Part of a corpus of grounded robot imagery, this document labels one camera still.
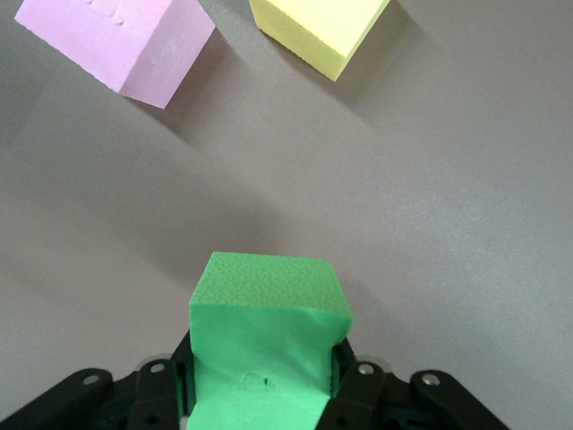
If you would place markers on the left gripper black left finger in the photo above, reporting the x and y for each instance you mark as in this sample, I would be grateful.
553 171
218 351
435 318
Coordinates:
154 398

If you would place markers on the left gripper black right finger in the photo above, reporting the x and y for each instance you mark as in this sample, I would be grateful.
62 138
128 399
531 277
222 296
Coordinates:
358 398

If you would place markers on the green foam cube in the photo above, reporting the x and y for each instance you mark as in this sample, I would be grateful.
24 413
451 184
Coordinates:
264 322

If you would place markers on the pink foam cube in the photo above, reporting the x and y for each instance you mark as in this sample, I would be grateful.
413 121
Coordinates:
112 40

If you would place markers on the yellow foam cube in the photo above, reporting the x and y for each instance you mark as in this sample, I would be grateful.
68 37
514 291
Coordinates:
313 27

